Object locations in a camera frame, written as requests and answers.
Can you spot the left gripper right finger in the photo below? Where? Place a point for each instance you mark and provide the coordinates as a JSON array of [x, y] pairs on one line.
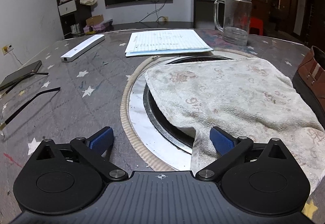
[[232, 151]]

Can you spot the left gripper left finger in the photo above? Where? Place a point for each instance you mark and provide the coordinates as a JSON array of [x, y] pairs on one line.
[[90, 152]]

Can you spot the brown leather shoe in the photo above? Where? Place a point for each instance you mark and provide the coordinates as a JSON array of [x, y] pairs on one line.
[[309, 80]]

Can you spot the white worn towel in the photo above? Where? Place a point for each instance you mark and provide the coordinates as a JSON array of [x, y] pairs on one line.
[[244, 97]]

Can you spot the grey star pattern table cover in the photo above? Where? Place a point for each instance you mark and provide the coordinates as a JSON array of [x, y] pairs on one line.
[[44, 181]]

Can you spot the round metal table inset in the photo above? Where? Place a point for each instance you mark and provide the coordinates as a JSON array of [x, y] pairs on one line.
[[160, 144]]

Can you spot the black thin glasses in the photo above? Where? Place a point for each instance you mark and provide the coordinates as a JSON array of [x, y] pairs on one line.
[[29, 103]]

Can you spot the white rectangular bar device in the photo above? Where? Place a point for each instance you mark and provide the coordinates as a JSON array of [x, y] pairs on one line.
[[83, 47]]

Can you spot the black smartphone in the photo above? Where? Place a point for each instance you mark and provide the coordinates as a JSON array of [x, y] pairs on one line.
[[10, 79]]

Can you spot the white paper notebook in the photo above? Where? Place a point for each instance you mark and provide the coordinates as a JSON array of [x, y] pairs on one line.
[[159, 42]]

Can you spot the red plastic stool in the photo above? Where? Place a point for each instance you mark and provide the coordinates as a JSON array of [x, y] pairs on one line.
[[256, 26]]

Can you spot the cardboard box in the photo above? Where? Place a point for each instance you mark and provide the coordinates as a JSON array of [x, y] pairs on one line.
[[94, 20]]

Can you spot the clear glass jar mug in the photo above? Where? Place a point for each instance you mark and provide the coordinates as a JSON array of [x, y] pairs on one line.
[[237, 17]]

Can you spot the dark low tv bench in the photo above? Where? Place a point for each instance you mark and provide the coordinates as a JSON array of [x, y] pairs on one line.
[[153, 25]]

